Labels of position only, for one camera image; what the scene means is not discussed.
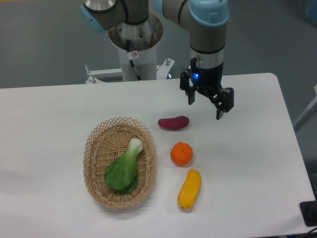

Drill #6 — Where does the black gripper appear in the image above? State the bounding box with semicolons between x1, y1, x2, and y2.
180;61;234;120

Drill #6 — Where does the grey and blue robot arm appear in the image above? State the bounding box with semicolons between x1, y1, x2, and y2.
79;0;234;119

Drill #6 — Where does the woven wicker basket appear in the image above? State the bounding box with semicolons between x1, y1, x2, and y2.
83;117;157;209

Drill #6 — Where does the green bok choy vegetable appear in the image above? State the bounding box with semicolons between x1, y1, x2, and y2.
104;138;143;195

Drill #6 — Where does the purple sweet potato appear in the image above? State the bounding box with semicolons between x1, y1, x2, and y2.
158;116;190;130

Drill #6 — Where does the orange tangerine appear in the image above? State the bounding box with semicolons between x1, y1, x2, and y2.
170;142;193;167

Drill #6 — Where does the yellow mango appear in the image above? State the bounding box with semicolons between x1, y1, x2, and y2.
177;169;202;210

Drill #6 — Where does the black device at table edge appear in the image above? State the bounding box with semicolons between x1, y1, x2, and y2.
299;200;317;227

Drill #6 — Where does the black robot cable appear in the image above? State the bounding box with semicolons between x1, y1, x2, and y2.
125;39;142;81

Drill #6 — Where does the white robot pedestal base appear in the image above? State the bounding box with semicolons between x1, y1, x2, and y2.
85;13;175;84

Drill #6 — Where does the white frame at right edge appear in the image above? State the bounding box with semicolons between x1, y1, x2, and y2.
293;85;317;133

